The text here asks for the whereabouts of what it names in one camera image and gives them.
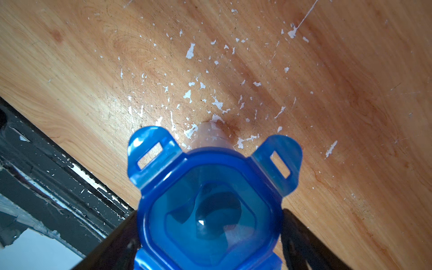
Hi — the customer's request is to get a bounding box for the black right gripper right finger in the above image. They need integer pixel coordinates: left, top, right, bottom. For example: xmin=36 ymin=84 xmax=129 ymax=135
xmin=281 ymin=209 xmax=351 ymax=270

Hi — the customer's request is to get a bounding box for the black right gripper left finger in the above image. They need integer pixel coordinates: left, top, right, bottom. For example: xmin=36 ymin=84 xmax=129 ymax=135
xmin=74 ymin=210 xmax=140 ymax=270

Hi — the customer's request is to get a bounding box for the blue container lid back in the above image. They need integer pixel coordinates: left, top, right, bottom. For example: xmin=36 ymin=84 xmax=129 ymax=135
xmin=127 ymin=126 xmax=303 ymax=270

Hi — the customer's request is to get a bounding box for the clear plastic container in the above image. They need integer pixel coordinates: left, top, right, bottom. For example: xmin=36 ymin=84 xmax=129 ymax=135
xmin=191 ymin=121 xmax=234 ymax=150

